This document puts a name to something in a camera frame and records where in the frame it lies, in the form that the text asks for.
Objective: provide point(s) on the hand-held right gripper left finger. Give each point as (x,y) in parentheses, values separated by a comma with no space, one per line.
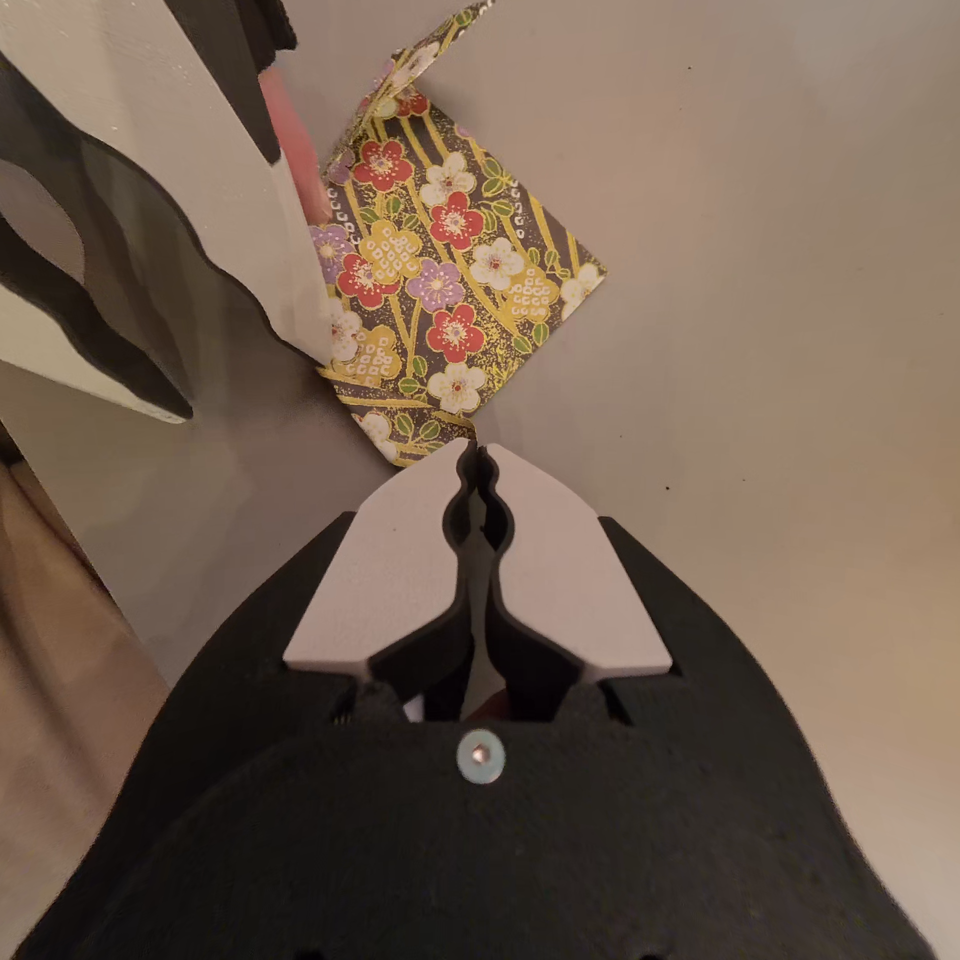
(375,570)

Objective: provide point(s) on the floral origami paper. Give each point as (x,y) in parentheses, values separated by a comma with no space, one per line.
(450,285)

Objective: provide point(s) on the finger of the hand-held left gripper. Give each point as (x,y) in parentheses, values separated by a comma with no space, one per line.
(150,97)
(67,352)

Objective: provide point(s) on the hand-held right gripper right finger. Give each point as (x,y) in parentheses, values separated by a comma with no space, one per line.
(577,585)

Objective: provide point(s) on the person's beige clothing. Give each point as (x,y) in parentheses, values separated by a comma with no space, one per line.
(52,675)

